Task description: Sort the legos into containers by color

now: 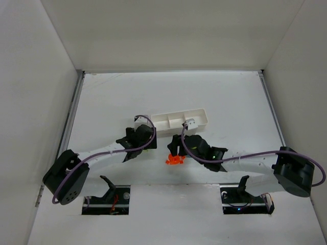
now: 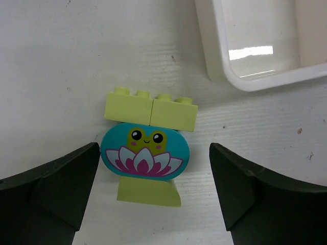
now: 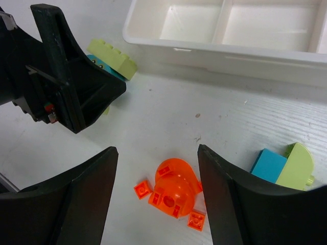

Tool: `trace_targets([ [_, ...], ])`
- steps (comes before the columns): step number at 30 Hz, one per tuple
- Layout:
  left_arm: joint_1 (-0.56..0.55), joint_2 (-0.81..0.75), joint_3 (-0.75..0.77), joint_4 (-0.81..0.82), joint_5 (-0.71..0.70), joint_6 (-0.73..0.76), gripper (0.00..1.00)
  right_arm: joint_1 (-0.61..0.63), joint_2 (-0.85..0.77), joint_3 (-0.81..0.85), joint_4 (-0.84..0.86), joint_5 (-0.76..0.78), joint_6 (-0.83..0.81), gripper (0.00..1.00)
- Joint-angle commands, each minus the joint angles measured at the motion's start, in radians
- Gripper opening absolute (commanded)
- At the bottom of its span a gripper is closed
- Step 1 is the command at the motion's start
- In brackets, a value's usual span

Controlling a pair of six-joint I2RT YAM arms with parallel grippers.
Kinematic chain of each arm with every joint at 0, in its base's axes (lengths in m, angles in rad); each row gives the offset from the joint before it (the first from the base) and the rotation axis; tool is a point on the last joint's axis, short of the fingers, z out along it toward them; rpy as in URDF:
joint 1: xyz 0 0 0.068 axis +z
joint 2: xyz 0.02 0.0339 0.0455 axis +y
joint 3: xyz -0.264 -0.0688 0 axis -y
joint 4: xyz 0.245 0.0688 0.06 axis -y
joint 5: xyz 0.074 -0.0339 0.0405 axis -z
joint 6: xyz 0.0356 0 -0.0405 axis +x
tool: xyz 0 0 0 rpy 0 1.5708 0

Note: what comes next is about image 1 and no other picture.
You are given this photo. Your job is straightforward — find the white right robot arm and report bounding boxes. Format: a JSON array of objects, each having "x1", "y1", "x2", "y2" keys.
[{"x1": 167, "y1": 135, "x2": 315, "y2": 198}]

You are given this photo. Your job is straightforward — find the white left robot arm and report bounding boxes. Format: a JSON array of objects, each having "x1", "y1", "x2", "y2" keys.
[{"x1": 42, "y1": 124, "x2": 157, "y2": 205}]

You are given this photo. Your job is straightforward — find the orange lego pieces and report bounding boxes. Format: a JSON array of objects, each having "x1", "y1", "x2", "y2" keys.
[{"x1": 166, "y1": 154, "x2": 185, "y2": 165}]

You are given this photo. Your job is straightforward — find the white divided plastic tray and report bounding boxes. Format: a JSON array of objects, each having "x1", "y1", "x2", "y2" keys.
[{"x1": 150, "y1": 109, "x2": 208, "y2": 137}]

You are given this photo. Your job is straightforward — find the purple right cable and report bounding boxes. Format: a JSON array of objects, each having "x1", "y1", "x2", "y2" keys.
[{"x1": 180, "y1": 122, "x2": 327, "y2": 188}]

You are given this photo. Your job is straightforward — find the purple cable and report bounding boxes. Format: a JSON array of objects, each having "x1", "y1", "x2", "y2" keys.
[
  {"x1": 52, "y1": 115, "x2": 156, "y2": 205},
  {"x1": 180, "y1": 122, "x2": 327, "y2": 188}
]

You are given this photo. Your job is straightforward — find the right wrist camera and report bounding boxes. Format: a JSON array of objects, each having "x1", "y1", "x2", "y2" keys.
[{"x1": 182, "y1": 118, "x2": 198, "y2": 130}]

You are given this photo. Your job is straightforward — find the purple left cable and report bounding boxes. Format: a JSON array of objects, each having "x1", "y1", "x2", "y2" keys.
[{"x1": 52, "y1": 115, "x2": 156, "y2": 205}]

